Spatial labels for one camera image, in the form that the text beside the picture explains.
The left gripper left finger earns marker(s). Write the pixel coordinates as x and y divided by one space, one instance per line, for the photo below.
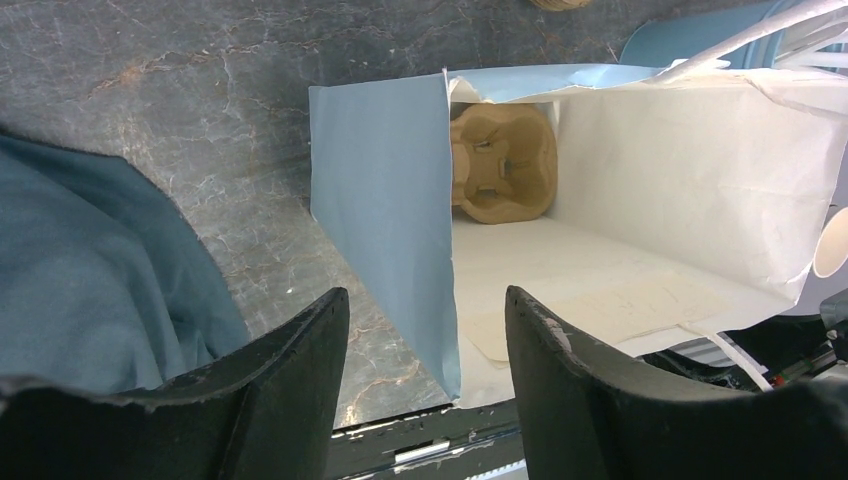
265 411

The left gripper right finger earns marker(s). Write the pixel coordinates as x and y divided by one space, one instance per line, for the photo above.
588 411

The light blue paper bag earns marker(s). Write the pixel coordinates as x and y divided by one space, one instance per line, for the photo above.
682 209

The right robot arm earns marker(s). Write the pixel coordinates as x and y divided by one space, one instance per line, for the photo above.
789 348

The blue cloth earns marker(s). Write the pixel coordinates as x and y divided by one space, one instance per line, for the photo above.
104 285

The stack of green paper cups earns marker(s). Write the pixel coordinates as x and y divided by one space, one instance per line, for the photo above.
831 251

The blue straw holder cup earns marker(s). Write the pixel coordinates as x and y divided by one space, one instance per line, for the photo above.
658 44

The brown cardboard cup carrier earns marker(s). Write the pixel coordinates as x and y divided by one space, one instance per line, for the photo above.
560 5

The white wrapped straws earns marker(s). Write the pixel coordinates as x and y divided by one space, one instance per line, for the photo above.
785 19

